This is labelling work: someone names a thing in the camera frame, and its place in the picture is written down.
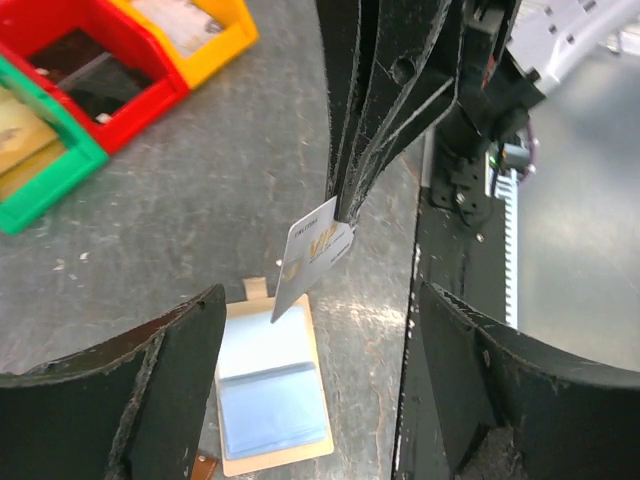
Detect yellow plastic bin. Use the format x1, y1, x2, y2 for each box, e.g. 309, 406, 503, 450
113, 1, 259, 89

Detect beige card holder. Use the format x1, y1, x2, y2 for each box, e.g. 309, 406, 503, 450
215, 277, 334, 477

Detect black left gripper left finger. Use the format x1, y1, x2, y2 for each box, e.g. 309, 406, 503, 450
1, 285, 226, 479

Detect white gold VIP card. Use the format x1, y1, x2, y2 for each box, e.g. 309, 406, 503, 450
271, 197, 355, 323

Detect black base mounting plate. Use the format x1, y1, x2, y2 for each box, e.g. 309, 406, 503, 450
391, 131, 506, 479

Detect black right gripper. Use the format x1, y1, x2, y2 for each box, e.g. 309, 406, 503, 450
316, 0, 527, 224

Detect grey slotted cable duct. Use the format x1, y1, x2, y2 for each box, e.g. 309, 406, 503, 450
494, 170, 519, 329

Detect brown leather card wallet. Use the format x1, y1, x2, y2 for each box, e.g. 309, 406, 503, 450
190, 450, 219, 480

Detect red plastic bin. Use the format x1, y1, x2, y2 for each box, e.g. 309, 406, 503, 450
1, 1, 189, 154

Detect silver white credit card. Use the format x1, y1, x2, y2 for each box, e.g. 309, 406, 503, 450
131, 0, 224, 57

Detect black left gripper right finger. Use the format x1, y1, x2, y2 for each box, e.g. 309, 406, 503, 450
418, 281, 640, 480

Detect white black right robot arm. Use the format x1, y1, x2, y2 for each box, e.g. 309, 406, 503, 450
316, 1, 639, 224

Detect green plastic bin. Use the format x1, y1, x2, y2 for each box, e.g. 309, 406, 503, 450
1, 58, 108, 235

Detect black cards in red bin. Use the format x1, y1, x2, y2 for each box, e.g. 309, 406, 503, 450
29, 29, 153, 124

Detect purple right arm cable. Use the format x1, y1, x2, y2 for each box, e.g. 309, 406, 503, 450
519, 124, 541, 176

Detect gold cards in green bin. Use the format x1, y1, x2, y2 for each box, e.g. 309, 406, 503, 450
1, 87, 67, 200

